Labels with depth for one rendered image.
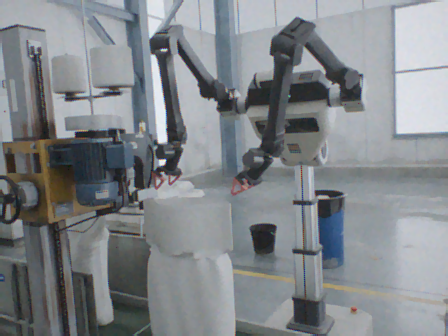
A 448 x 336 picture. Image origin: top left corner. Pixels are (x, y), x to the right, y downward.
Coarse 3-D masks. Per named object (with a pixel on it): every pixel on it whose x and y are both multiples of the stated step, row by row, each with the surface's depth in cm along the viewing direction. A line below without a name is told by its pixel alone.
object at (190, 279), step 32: (160, 224) 174; (192, 224) 166; (224, 224) 167; (160, 256) 177; (192, 256) 168; (224, 256) 171; (160, 288) 177; (192, 288) 169; (224, 288) 167; (160, 320) 179; (192, 320) 170; (224, 320) 168
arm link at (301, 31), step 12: (288, 24) 131; (300, 24) 130; (312, 24) 127; (276, 36) 130; (288, 36) 129; (300, 36) 127; (312, 36) 132; (276, 48) 131; (288, 48) 127; (312, 48) 136; (324, 48) 140; (324, 60) 143; (336, 60) 148; (336, 72) 151; (348, 72) 151; (348, 84) 156
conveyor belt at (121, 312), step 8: (112, 304) 230; (120, 304) 230; (120, 312) 220; (128, 312) 219; (136, 312) 218; (144, 312) 218; (112, 320) 211; (120, 320) 210; (128, 320) 210; (136, 320) 209; (144, 320) 209; (104, 328) 203; (112, 328) 202; (120, 328) 202; (128, 328) 201; (136, 328) 201; (144, 328) 200
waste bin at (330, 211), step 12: (324, 192) 400; (336, 192) 392; (324, 204) 358; (336, 204) 360; (324, 216) 359; (336, 216) 363; (324, 228) 362; (336, 228) 364; (324, 240) 364; (336, 240) 366; (324, 252) 365; (336, 252) 367; (324, 264) 367; (336, 264) 369
